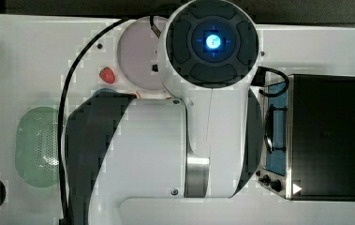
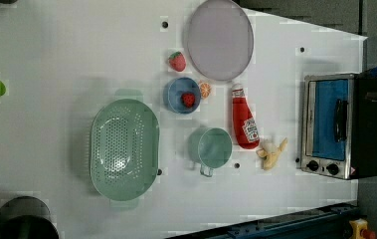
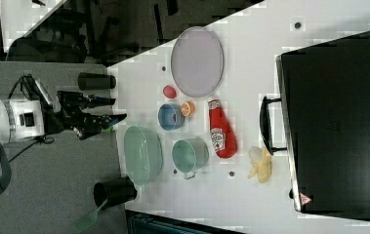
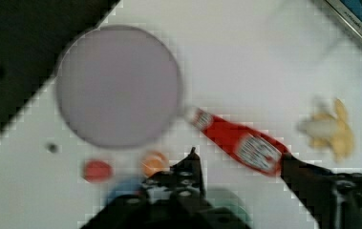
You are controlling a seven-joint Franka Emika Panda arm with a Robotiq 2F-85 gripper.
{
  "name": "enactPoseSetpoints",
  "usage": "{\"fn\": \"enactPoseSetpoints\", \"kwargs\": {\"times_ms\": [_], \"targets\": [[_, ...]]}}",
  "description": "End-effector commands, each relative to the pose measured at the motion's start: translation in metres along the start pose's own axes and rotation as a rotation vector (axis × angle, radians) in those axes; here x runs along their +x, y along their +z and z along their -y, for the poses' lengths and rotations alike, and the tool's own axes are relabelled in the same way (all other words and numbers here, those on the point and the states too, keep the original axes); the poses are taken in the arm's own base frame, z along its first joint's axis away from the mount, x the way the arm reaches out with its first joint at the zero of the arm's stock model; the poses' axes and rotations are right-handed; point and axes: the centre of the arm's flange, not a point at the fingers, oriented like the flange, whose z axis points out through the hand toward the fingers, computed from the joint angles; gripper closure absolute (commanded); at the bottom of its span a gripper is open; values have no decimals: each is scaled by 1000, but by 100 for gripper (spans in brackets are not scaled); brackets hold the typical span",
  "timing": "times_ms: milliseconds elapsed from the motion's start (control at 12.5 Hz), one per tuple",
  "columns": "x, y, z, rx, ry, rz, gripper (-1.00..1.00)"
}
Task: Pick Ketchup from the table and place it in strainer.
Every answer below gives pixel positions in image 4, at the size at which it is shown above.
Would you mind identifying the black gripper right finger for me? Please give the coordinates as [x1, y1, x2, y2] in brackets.
[281, 155, 362, 229]

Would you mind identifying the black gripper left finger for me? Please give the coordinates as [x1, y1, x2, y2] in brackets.
[142, 147, 206, 203]

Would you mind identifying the red ketchup bottle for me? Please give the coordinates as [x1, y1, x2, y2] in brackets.
[185, 107, 289, 177]

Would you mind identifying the orange slice toy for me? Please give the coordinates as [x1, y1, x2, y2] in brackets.
[141, 151, 169, 177]

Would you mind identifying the green mug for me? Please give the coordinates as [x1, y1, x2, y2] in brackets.
[206, 187, 252, 227]

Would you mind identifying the blue bowl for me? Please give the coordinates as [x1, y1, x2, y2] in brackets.
[105, 177, 143, 205]

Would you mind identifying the peeled toy banana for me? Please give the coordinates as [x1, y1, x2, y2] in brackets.
[297, 98, 354, 162]

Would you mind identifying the red toy strawberry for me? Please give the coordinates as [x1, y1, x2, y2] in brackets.
[82, 159, 113, 182]

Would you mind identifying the grey round plate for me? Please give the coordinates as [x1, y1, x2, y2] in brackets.
[55, 25, 182, 148]

